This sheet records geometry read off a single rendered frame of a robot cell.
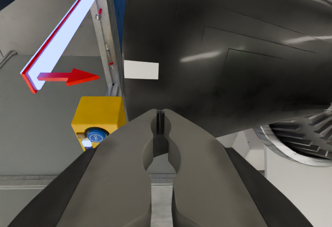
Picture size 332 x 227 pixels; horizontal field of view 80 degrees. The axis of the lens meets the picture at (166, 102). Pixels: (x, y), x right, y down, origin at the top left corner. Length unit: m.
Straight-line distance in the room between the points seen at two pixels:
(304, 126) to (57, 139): 0.99
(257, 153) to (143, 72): 0.69
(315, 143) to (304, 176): 0.13
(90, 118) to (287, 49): 0.39
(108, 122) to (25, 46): 1.44
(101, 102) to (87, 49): 1.17
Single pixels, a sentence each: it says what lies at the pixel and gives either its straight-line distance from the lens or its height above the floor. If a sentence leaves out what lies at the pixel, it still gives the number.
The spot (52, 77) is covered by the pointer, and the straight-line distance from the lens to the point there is 0.22.
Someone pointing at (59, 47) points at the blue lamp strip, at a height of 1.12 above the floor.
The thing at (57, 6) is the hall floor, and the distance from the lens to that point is 1.56.
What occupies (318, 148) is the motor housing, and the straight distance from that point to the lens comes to 0.42.
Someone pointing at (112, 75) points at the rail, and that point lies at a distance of 0.64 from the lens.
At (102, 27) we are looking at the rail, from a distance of 0.56.
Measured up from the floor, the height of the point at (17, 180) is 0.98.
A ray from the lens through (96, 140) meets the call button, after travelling 0.48.
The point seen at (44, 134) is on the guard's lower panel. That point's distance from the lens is 1.16.
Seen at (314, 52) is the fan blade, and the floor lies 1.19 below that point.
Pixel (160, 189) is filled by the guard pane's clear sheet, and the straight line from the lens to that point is 0.90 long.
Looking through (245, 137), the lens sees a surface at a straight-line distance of 0.83.
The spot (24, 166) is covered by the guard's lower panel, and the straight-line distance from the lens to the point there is 1.09.
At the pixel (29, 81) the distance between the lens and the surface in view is 0.23.
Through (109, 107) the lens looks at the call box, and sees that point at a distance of 0.48.
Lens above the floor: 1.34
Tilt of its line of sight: 44 degrees down
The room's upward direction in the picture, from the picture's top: 178 degrees clockwise
